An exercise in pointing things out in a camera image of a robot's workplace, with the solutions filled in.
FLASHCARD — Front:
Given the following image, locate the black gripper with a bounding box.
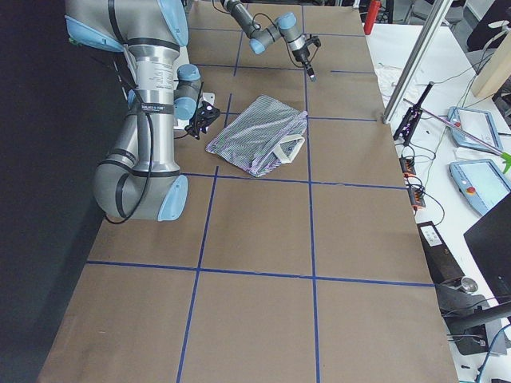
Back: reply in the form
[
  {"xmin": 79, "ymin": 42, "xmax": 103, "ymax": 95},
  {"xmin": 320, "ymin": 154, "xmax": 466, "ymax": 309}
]
[
  {"xmin": 290, "ymin": 39, "xmax": 316, "ymax": 82},
  {"xmin": 184, "ymin": 112, "xmax": 210, "ymax": 140}
]

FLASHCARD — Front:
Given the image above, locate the striped polo shirt white collar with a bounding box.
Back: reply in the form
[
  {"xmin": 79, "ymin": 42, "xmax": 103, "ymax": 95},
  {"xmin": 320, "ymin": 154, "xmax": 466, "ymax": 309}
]
[{"xmin": 206, "ymin": 95, "xmax": 307, "ymax": 177}]

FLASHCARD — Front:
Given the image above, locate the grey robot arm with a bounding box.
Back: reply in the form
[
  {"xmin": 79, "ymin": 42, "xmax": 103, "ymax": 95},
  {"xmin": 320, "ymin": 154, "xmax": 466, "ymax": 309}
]
[
  {"xmin": 65, "ymin": 1, "xmax": 202, "ymax": 223},
  {"xmin": 220, "ymin": 1, "xmax": 321, "ymax": 82}
]

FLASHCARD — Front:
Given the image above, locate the red cylinder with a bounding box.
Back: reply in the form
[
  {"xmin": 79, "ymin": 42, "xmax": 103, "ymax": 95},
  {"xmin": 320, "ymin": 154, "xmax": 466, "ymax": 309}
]
[{"xmin": 363, "ymin": 0, "xmax": 381, "ymax": 35}]

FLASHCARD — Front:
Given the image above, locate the black clamp stand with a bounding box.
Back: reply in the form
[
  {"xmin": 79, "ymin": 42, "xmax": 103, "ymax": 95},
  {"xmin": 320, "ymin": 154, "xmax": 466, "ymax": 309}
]
[{"xmin": 393, "ymin": 81, "xmax": 434, "ymax": 146}]

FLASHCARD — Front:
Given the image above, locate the orange black usb hub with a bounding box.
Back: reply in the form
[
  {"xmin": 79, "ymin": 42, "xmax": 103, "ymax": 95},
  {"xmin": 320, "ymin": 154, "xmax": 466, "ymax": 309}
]
[{"xmin": 407, "ymin": 184, "xmax": 426, "ymax": 211}]

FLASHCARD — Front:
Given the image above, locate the blue teach pendant far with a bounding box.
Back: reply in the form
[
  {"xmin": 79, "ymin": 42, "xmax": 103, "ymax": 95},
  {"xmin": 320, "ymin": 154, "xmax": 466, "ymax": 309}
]
[{"xmin": 448, "ymin": 107, "xmax": 503, "ymax": 152}]

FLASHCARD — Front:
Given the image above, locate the blue teach pendant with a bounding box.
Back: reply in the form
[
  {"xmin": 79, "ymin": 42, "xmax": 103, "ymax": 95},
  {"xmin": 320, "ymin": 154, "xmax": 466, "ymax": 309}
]
[
  {"xmin": 448, "ymin": 107, "xmax": 503, "ymax": 152},
  {"xmin": 449, "ymin": 159, "xmax": 510, "ymax": 215}
]

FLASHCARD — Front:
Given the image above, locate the blue teach pendant near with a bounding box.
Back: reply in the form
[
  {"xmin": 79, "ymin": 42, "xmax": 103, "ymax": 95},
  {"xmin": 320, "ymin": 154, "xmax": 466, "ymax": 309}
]
[{"xmin": 449, "ymin": 159, "xmax": 510, "ymax": 215}]

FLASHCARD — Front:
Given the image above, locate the long grabber stick green tip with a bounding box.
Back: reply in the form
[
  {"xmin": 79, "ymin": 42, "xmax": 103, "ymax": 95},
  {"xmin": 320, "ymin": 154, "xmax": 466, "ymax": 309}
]
[{"xmin": 419, "ymin": 107, "xmax": 511, "ymax": 174}]

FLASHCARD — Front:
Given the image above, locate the black box with label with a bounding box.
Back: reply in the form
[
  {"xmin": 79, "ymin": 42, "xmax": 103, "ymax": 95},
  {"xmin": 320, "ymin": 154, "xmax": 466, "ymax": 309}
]
[{"xmin": 417, "ymin": 221, "xmax": 465, "ymax": 284}]

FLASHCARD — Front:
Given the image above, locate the black monitor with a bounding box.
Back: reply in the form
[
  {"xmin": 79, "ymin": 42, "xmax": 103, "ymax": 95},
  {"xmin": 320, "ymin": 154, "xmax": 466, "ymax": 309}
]
[{"xmin": 464, "ymin": 198, "xmax": 510, "ymax": 303}]

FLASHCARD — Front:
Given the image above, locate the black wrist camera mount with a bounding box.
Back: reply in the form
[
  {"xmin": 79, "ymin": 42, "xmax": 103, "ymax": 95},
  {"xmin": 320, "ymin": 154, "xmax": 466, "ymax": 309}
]
[
  {"xmin": 306, "ymin": 34, "xmax": 321, "ymax": 49},
  {"xmin": 197, "ymin": 101, "xmax": 220, "ymax": 124}
]

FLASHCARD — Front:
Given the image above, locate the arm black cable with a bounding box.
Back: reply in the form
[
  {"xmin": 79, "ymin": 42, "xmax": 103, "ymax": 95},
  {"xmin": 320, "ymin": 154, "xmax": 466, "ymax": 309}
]
[
  {"xmin": 251, "ymin": 12, "xmax": 299, "ymax": 67},
  {"xmin": 89, "ymin": 51, "xmax": 155, "ymax": 225}
]

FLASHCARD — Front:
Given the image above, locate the aluminium frame post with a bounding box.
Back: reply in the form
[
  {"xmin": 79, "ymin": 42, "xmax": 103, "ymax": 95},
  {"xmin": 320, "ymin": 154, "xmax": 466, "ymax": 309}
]
[{"xmin": 382, "ymin": 0, "xmax": 453, "ymax": 124}]

